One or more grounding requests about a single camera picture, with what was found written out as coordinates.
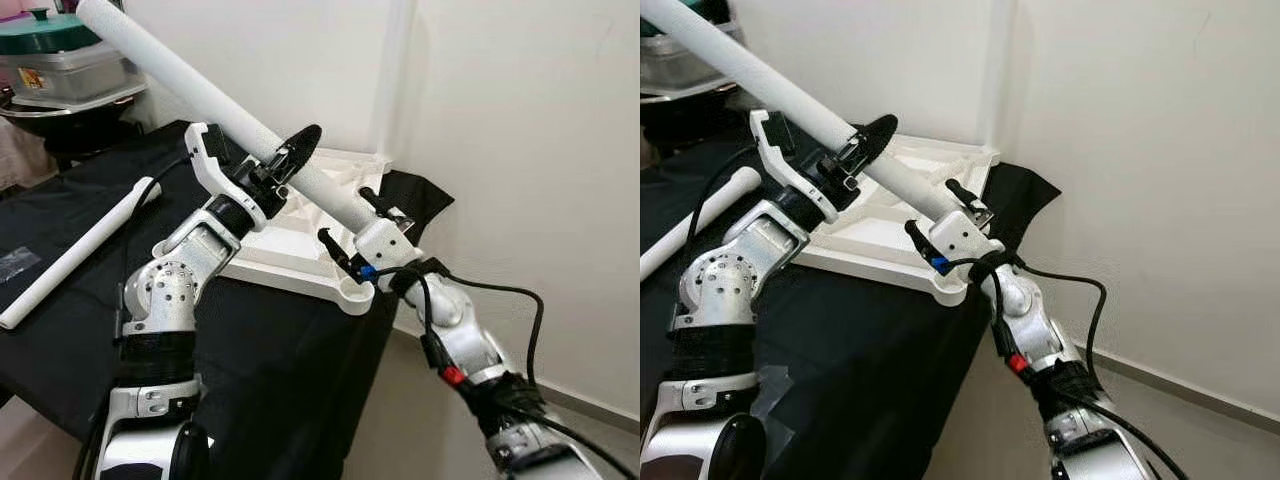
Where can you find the clear plastic storage container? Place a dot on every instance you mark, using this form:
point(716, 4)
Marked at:
point(60, 75)
point(680, 65)

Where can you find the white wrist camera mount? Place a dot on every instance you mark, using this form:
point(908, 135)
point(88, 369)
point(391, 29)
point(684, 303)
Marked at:
point(225, 180)
point(960, 240)
point(790, 170)
point(385, 245)

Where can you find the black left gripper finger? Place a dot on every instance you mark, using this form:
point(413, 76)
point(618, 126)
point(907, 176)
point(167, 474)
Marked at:
point(875, 138)
point(300, 148)

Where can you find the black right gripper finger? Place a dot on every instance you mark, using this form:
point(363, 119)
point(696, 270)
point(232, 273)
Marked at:
point(970, 203)
point(923, 243)
point(385, 207)
point(338, 252)

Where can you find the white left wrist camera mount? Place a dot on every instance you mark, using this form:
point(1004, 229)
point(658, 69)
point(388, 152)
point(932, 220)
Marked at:
point(225, 180)
point(790, 170)

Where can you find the green round pot lid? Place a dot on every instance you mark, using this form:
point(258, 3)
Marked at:
point(40, 35)
point(650, 18)

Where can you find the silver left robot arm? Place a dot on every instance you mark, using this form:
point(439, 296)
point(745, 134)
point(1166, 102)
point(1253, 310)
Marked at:
point(170, 290)
point(720, 290)

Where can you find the black round wok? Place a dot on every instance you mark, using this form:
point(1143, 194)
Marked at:
point(70, 125)
point(680, 115)

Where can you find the beige cloth covered table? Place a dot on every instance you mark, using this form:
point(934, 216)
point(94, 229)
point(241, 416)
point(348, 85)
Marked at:
point(20, 155)

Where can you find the white plastic children table top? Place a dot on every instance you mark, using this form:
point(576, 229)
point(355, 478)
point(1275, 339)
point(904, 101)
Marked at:
point(290, 255)
point(880, 245)

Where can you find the clear plastic bag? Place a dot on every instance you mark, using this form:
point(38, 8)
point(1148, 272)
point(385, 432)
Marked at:
point(15, 265)

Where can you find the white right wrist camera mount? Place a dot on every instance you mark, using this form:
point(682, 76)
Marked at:
point(960, 240)
point(385, 245)

